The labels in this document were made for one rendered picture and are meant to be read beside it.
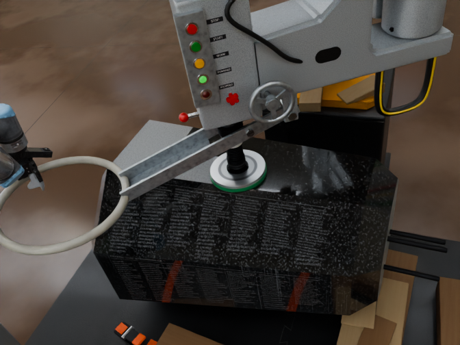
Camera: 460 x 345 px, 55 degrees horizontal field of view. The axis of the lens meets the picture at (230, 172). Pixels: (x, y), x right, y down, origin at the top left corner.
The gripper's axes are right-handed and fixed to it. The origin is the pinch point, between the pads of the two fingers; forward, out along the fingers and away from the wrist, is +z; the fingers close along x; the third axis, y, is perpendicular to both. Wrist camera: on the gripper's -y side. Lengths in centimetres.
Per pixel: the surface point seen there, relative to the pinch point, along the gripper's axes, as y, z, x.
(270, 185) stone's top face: -59, -2, 70
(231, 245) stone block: -38, 14, 69
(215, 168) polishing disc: -51, -4, 49
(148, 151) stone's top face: -42.0, 1.2, 14.7
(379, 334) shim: -69, 56, 119
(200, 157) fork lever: -41, -17, 54
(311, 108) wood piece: -114, 2, 45
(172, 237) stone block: -26, 17, 48
